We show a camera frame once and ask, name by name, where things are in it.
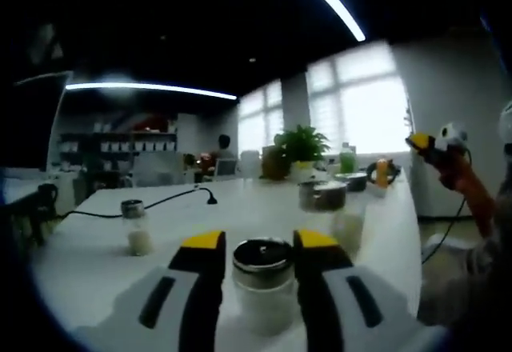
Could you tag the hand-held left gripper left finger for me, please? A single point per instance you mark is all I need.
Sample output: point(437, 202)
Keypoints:
point(128, 316)

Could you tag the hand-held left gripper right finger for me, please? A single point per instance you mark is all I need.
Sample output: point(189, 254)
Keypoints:
point(396, 320)

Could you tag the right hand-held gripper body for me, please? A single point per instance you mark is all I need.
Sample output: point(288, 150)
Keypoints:
point(452, 136)

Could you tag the glass seasoning bottle beige contents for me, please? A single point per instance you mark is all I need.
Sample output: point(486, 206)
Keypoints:
point(138, 244)

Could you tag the orange drink bottle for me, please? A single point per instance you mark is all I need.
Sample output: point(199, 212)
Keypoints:
point(382, 172)

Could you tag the green drink bottle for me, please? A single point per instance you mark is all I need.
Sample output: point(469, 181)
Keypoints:
point(348, 162)

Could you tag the person's right hand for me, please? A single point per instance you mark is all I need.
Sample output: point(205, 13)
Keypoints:
point(456, 172)

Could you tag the large bright window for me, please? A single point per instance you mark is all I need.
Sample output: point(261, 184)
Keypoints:
point(368, 108)

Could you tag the patterned grey shirt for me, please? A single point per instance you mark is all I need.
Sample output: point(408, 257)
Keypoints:
point(480, 272)

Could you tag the potted green plant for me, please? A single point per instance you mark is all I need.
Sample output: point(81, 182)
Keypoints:
point(302, 144)

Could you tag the black office chair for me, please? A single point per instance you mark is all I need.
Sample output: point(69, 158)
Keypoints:
point(48, 196)

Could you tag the white ceiling light strip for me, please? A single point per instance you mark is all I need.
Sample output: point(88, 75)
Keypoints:
point(340, 8)
point(160, 86)

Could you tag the white shelf with storage boxes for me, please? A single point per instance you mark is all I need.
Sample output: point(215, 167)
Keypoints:
point(120, 146)

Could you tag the white jug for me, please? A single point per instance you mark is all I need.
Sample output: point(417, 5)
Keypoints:
point(251, 164)

